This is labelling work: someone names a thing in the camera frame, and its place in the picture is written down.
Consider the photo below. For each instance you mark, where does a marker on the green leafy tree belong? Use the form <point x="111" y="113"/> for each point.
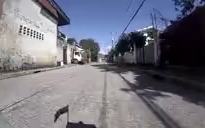
<point x="90" y="46"/>

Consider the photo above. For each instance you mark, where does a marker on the white vehicle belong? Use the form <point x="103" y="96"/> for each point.
<point x="77" y="57"/>

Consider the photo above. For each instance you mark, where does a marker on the grey paved street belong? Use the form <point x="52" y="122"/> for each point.
<point x="86" y="93"/>

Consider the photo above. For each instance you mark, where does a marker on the row of pale houses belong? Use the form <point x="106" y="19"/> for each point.
<point x="68" y="51"/>

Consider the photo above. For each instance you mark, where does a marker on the white building with dark tree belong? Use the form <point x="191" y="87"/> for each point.
<point x="136" y="50"/>

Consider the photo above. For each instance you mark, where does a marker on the utility pole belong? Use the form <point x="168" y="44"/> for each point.
<point x="155" y="40"/>

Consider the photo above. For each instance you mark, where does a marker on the robot's own part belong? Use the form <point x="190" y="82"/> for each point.
<point x="68" y="118"/>

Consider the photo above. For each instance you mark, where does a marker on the grey weathered concrete building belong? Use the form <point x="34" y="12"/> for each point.
<point x="26" y="36"/>

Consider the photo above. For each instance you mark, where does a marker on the raised concrete kerb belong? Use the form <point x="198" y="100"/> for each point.
<point x="20" y="73"/>

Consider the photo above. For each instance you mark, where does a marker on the dark shaded wall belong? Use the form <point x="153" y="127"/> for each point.
<point x="190" y="40"/>

